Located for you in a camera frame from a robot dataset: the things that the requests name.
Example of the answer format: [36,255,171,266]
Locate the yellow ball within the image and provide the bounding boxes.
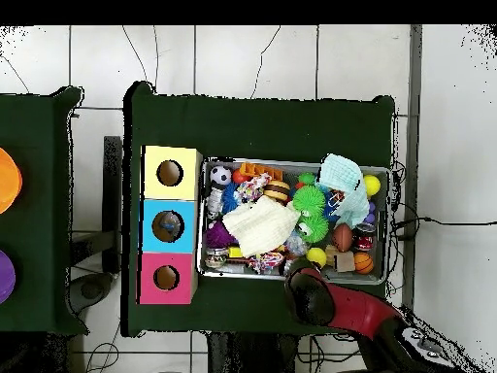
[306,247,329,269]

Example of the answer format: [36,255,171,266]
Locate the wooden box with three holes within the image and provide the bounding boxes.
[139,145,204,306]

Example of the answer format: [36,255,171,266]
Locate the cream yellow cloth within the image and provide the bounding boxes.
[222,195,302,259]

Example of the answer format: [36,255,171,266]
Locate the brown rubber ball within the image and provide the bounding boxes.
[332,223,356,254]

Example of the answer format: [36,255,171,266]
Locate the clear shallow bin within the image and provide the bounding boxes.
[197,158,393,287]

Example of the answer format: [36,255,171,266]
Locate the orange plastic bowl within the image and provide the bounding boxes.
[0,147,24,216]

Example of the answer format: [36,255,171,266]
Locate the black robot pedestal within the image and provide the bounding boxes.
[205,332,312,373]

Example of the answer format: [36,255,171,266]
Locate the black stand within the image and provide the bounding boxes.
[68,135,124,312]

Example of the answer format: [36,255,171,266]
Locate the colourful dotted packet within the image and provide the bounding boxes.
[235,172,273,206]

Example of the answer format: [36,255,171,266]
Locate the purple plastic bowl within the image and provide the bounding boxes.
[0,248,17,306]

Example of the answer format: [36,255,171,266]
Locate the black cable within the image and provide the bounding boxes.
[391,215,497,230]

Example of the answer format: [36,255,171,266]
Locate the orange plastic toy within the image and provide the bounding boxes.
[239,162,284,182]

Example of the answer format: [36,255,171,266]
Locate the small orange basketball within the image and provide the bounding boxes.
[352,252,376,276]

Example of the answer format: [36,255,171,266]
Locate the dark green table cloth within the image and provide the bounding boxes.
[0,84,85,337]
[122,81,397,339]

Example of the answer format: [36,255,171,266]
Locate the black and white soccer ball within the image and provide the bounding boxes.
[209,165,234,189]

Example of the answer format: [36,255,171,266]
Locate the mint green cloth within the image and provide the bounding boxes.
[317,153,372,229]

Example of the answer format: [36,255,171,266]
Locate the small green spiky ball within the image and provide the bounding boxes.
[291,185,327,220]

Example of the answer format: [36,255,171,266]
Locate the toy burger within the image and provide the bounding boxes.
[263,180,293,203]

